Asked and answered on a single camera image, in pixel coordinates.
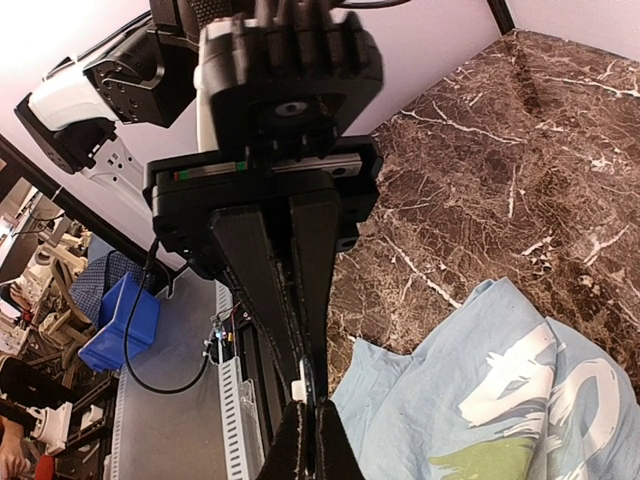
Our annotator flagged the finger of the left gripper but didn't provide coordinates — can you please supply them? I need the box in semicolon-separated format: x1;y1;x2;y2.
316;398;364;480
257;401;306;480

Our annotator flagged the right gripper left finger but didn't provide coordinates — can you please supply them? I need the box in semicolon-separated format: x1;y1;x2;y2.
210;207;301;390

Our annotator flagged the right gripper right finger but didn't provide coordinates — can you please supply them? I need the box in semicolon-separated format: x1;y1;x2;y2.
290;202;339;399

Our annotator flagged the light blue printed t-shirt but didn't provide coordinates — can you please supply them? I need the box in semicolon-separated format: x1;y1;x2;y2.
333;278;639;479

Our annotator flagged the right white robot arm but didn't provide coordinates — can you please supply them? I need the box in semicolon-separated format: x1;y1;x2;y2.
17;16;380;399

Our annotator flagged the blue plastic bin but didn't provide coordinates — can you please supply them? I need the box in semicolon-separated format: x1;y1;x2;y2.
78;273;160;373

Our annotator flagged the person in black clothing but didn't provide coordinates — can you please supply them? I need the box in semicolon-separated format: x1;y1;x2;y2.
1;354;77;479

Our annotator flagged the white slotted cable duct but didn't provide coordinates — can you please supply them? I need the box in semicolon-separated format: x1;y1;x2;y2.
214;282;250;480

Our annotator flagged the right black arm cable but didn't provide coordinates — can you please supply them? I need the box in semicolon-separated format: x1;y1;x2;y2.
122;237;211;396

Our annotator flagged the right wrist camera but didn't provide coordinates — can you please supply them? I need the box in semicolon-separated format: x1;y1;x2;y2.
193;1;384;158

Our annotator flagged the right black frame post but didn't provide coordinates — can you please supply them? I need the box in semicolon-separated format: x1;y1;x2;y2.
487;0;515;35

